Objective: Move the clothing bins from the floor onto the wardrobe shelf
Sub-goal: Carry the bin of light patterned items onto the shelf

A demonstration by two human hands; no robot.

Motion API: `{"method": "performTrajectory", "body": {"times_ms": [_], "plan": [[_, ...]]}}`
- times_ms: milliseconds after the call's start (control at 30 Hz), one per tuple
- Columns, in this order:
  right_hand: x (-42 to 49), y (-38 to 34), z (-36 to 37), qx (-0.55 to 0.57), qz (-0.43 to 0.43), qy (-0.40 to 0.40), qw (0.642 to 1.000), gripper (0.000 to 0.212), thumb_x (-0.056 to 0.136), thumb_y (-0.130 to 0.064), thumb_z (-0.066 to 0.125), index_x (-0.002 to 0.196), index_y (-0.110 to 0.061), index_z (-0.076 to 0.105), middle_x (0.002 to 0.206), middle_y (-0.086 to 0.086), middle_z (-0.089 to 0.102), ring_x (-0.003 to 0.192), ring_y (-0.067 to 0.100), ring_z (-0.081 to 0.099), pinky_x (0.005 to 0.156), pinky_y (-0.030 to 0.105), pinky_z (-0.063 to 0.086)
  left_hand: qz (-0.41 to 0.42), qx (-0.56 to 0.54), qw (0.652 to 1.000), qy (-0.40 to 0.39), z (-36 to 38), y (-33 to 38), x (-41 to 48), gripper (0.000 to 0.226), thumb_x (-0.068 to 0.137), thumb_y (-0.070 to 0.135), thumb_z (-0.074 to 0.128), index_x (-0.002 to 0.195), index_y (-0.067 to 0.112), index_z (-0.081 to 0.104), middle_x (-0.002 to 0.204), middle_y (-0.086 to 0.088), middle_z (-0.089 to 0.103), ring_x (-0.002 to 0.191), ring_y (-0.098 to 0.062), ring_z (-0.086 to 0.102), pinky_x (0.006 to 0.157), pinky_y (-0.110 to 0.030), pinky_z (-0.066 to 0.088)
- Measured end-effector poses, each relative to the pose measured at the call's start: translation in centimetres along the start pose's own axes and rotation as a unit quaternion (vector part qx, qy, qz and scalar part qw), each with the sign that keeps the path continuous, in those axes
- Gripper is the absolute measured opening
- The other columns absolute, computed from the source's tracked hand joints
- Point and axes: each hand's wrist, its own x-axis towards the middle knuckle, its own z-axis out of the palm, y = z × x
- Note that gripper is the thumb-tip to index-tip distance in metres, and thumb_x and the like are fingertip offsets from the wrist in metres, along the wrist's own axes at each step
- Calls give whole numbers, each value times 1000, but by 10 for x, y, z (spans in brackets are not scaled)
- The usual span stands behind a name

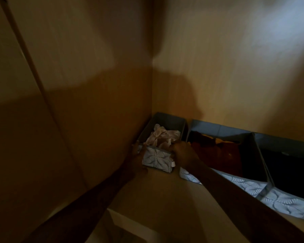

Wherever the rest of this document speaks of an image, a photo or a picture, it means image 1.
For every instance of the medium leaf print fabric box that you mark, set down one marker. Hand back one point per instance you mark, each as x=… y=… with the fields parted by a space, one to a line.
x=248 y=186

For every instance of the white crumpled clothes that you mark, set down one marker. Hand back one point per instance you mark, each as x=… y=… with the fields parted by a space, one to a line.
x=162 y=135

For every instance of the person's right fingers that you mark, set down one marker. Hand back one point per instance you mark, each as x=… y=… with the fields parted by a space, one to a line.
x=176 y=149

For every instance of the person's left forearm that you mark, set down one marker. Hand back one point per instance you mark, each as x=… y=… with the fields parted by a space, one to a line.
x=86 y=210

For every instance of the small leaf print fabric box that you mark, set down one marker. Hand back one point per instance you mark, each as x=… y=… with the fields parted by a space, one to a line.
x=157 y=159

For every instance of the brown folded clothes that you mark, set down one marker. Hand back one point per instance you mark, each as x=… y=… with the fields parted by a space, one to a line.
x=217 y=152

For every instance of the person's right forearm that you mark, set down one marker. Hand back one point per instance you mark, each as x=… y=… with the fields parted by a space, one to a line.
x=243 y=204

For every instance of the person's left hand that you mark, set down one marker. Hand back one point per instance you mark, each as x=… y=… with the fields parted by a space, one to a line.
x=134 y=163

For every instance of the person's right hand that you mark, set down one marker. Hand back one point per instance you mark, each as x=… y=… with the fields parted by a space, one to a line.
x=186 y=155

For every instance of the black folded clothes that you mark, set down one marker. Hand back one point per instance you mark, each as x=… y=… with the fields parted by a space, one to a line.
x=291 y=169

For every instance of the person's left thumb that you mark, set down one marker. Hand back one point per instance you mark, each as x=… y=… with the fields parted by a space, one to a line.
x=136 y=148

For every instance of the wooden wardrobe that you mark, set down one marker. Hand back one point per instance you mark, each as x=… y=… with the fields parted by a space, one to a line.
x=91 y=98

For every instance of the large leaf print fabric box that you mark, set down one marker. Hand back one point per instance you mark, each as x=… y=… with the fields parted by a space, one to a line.
x=288 y=202

